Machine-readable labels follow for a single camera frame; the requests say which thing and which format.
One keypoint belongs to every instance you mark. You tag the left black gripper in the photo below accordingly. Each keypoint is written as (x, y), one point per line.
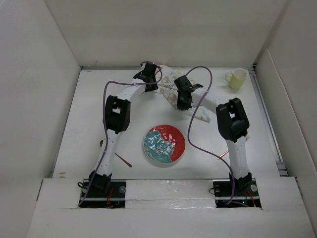
(154, 87)

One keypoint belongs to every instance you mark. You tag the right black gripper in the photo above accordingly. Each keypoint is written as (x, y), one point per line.
(181, 105)

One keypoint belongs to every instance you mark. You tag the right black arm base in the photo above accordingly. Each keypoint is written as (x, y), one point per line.
(239, 193)

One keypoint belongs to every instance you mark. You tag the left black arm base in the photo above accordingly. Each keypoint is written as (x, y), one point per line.
(94, 198)

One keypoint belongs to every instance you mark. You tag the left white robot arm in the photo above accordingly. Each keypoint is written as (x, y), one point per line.
(116, 118)

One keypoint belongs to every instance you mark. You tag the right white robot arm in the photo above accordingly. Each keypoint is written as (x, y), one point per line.
(232, 123)

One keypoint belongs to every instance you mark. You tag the red and teal plate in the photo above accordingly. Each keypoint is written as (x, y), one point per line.
(164, 145)

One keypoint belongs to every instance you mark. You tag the pale yellow mug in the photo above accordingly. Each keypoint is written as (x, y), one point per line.
(237, 78)

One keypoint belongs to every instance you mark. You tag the copper fork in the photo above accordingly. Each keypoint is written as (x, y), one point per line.
(223, 154)

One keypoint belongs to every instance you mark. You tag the copper spoon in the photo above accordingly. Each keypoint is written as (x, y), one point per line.
(126, 162)

